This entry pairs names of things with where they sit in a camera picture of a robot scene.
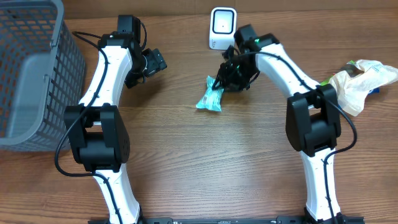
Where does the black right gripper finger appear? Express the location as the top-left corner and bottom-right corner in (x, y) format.
(214, 82), (236, 92)
(213, 70), (225, 89)

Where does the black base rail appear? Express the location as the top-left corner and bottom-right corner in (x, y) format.
(87, 216), (365, 224)

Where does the beige snack bag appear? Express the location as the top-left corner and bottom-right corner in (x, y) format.
(328, 59), (397, 116)

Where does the grey plastic mesh basket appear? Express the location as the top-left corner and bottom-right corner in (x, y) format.
(1, 0), (86, 152)

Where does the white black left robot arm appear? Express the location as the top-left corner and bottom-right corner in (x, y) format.
(62, 15), (167, 223)

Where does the teal wrapper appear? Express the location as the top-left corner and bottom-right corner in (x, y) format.
(196, 76), (224, 112)

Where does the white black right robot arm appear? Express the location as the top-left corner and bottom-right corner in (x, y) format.
(212, 25), (345, 223)

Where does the blue Oreo cookie pack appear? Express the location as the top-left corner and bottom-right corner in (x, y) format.
(368, 88), (379, 95)

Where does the green snack bag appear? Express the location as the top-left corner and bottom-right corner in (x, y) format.
(319, 60), (358, 86)

